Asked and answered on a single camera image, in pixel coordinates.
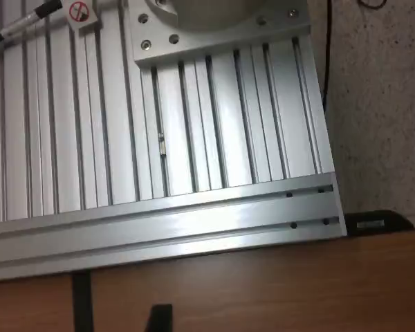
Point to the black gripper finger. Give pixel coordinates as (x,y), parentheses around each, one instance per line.
(160,320)

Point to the black table strip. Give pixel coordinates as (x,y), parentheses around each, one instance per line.
(81,301)

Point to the small metal slot nut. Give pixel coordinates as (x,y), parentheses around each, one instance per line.
(162,145)

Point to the aluminium profile robot stand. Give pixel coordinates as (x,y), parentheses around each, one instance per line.
(228,121)

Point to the black labelled device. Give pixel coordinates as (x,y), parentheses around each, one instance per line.
(377,223)

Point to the white warning tag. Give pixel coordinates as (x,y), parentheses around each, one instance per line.
(79,12)

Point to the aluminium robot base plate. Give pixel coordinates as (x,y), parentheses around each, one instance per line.
(152,32)

